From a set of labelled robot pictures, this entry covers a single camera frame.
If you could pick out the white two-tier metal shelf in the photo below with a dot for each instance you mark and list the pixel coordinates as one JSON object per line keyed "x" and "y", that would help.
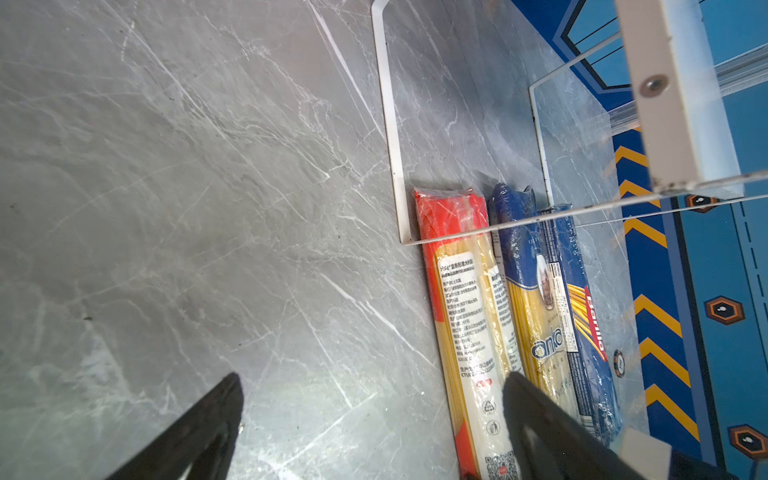
{"x": 677, "y": 99}

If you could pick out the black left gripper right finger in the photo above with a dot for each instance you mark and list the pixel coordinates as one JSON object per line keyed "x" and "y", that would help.
{"x": 548, "y": 443}

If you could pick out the dark blue Barilla spaghetti box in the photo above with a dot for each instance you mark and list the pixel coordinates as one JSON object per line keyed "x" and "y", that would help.
{"x": 597, "y": 402}

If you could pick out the red spaghetti package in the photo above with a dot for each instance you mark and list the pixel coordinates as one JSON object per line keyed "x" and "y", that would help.
{"x": 471, "y": 314}

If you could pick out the small round floor disc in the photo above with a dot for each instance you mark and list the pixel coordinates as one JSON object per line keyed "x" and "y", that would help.
{"x": 619, "y": 364}

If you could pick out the blue yellow spaghetti bag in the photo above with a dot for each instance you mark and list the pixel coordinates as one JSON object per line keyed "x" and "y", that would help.
{"x": 540, "y": 339}

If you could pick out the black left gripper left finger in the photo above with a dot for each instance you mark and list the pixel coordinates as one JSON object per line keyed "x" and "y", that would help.
{"x": 199, "y": 445}

